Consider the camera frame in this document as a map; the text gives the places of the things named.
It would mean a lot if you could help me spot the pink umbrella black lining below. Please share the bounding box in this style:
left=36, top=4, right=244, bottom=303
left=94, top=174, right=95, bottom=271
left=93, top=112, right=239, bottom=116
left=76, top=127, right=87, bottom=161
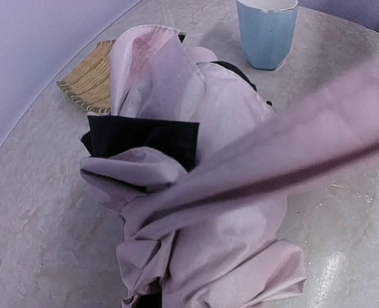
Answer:
left=80, top=25, right=379, bottom=307

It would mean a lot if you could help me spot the woven bamboo tray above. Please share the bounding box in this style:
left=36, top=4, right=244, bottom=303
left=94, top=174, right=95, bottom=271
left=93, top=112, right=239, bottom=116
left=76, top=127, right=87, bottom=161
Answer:
left=56, top=40, right=115, bottom=114

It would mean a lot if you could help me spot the light blue mug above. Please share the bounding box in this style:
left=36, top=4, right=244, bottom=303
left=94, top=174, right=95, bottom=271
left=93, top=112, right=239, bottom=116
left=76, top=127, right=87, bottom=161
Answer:
left=236, top=0, right=298, bottom=71

